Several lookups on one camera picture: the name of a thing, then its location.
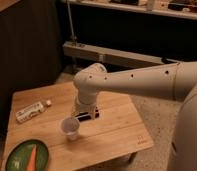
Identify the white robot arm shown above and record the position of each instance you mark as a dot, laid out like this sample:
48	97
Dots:
175	81

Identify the cluttered shelf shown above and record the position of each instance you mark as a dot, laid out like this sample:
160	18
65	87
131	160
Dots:
149	7

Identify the black rectangular block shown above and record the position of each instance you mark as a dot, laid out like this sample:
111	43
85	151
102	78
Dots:
84	116

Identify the orange carrot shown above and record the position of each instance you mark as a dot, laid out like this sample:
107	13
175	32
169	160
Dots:
32	160

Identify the green plate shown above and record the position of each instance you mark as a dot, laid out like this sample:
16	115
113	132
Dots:
18	158

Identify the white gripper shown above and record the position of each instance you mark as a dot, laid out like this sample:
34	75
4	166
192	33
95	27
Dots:
82	107

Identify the grey metal beam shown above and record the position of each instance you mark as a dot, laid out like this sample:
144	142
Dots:
112	56

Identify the white plastic bottle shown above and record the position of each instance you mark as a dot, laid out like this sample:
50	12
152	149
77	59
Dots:
32	110

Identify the metal pole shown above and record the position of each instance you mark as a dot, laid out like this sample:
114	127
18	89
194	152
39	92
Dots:
73	37

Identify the wooden table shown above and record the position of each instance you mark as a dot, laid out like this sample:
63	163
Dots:
117	132

